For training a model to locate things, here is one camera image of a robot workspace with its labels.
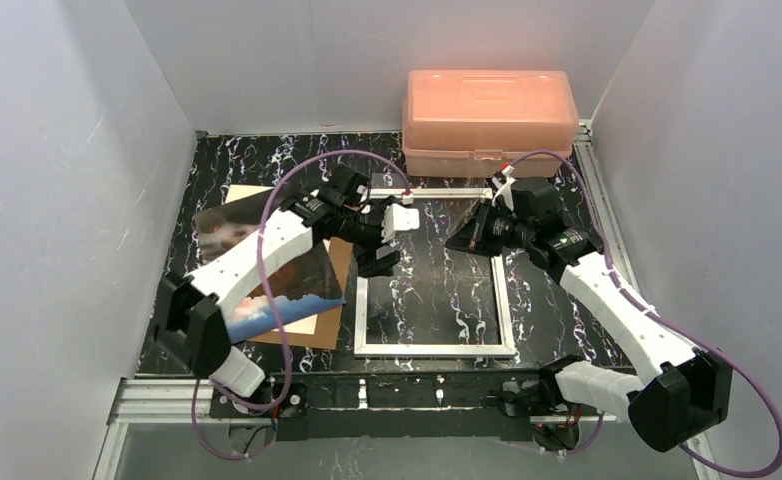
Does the sunset landscape photo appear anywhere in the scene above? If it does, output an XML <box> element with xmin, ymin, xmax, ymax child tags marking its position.
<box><xmin>189</xmin><ymin>190</ymin><xmax>345</xmax><ymax>344</ymax></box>

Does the white picture frame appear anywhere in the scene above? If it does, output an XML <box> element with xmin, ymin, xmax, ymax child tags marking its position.
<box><xmin>353</xmin><ymin>188</ymin><xmax>517</xmax><ymax>359</ymax></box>

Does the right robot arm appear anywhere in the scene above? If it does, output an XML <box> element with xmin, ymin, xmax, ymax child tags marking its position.
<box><xmin>445</xmin><ymin>166</ymin><xmax>732</xmax><ymax>452</ymax></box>

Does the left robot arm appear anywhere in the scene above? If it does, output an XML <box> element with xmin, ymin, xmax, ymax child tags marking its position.
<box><xmin>148</xmin><ymin>165</ymin><xmax>419</xmax><ymax>399</ymax></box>

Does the pink plastic storage box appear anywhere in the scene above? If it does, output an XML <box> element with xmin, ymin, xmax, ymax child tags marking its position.
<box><xmin>401</xmin><ymin>70</ymin><xmax>579</xmax><ymax>178</ymax></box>

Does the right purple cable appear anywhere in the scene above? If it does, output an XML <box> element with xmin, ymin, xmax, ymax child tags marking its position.
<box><xmin>503</xmin><ymin>150</ymin><xmax>782</xmax><ymax>480</ymax></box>

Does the purple cable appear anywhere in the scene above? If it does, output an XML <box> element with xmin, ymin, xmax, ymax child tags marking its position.
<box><xmin>190</xmin><ymin>149</ymin><xmax>413</xmax><ymax>463</ymax></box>
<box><xmin>503</xmin><ymin>150</ymin><xmax>782</xmax><ymax>480</ymax></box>

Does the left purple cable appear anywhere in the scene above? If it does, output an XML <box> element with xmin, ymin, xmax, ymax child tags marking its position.
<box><xmin>190</xmin><ymin>149</ymin><xmax>413</xmax><ymax>463</ymax></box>

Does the aluminium rail base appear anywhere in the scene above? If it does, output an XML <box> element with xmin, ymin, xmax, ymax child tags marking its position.
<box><xmin>107</xmin><ymin>374</ymin><xmax>705</xmax><ymax>443</ymax></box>

